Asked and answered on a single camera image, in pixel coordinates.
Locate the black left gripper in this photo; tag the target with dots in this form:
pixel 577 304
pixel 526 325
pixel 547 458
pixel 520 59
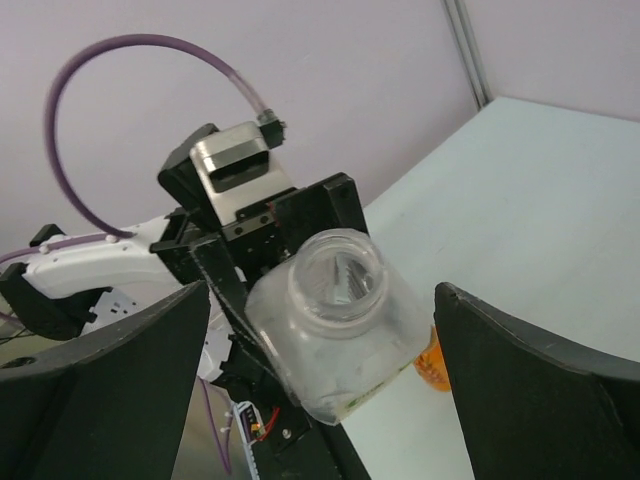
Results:
pixel 266 234

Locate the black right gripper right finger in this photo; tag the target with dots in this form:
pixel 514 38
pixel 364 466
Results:
pixel 533 404

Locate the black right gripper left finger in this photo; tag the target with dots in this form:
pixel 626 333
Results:
pixel 111 404

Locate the square clear NFC juice bottle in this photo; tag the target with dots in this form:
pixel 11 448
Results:
pixel 337 323

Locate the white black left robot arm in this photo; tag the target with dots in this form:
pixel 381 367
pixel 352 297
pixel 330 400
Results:
pixel 238 216

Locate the small orange juice bottle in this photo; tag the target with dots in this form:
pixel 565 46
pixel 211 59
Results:
pixel 430 365

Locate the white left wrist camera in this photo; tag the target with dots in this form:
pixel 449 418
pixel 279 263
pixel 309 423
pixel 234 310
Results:
pixel 237 170

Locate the white slotted cable duct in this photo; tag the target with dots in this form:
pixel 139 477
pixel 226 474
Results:
pixel 250 427

